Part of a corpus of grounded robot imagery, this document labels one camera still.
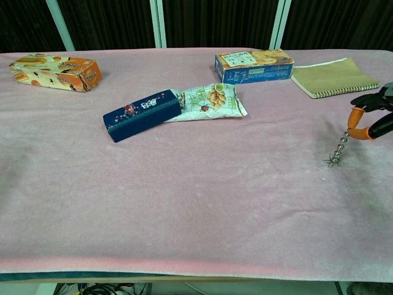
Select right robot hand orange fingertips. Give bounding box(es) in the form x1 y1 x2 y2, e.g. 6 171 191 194
346 82 393 141

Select silver magnetic ball chain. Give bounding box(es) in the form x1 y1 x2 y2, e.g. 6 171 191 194
328 130 351 167

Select brown spiral notebook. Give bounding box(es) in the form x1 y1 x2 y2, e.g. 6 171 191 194
290 57 381 100

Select blue biscuit box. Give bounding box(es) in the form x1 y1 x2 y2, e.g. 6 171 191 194
214 49 295 85

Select white green snack bag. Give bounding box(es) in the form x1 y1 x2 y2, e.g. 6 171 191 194
162 82 248 123

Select pink table cloth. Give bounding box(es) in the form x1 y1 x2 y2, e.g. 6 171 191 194
0 47 393 283

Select navy blue pencil case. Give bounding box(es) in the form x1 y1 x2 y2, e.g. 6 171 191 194
102 88 182 143

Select black pleated curtain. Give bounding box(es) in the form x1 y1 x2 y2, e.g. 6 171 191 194
0 0 393 53

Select orange cream snack box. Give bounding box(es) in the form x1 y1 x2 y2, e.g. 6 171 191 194
9 53 103 93

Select white frame post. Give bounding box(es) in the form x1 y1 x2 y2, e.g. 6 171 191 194
149 0 167 49
270 0 292 50
45 0 76 52

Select black floor cables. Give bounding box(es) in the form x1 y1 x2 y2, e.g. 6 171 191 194
55 282 151 295

